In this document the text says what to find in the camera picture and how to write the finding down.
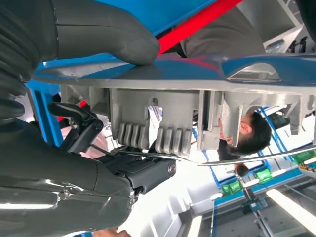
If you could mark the blue metal shelf rack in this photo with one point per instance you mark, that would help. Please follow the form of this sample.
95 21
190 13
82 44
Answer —
153 13

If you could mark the red barrier belt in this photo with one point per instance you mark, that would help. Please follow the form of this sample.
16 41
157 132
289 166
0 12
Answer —
197 23

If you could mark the person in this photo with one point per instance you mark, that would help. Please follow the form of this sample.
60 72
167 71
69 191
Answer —
222 36

